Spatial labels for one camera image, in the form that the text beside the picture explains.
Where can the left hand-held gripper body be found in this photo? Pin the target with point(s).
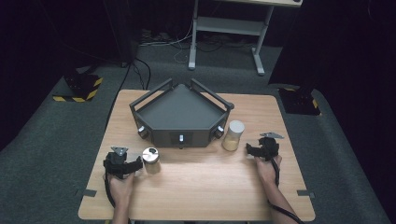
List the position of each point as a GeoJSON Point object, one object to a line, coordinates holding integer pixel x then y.
{"type": "Point", "coordinates": [115, 163]}

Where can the grey tape strip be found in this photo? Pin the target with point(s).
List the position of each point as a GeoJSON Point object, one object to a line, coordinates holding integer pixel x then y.
{"type": "Point", "coordinates": [89, 193]}
{"type": "Point", "coordinates": [305, 193]}

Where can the yellow black striped stand base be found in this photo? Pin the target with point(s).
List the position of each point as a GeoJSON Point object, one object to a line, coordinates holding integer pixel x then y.
{"type": "Point", "coordinates": [300, 102]}
{"type": "Point", "coordinates": [82, 88]}

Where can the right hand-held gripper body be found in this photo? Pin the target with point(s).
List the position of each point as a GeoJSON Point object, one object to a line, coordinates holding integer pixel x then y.
{"type": "Point", "coordinates": [268, 147]}

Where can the person's left hand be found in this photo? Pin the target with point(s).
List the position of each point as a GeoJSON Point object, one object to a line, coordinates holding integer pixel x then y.
{"type": "Point", "coordinates": [120, 189]}

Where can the person's right hand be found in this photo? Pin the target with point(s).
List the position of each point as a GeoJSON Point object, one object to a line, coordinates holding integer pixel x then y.
{"type": "Point", "coordinates": [266, 171]}

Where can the dark grey corner rack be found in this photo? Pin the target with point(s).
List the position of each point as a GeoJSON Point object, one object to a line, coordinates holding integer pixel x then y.
{"type": "Point", "coordinates": [180, 109]}

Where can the white lid spice jar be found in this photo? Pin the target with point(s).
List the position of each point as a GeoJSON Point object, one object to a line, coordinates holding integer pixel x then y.
{"type": "Point", "coordinates": [233, 137]}

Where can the white metal desk frame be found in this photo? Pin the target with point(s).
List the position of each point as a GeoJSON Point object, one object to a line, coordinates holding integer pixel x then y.
{"type": "Point", "coordinates": [230, 26]}

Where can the silver lid spice jar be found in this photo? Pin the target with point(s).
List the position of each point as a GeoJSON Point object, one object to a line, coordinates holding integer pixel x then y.
{"type": "Point", "coordinates": [151, 158]}

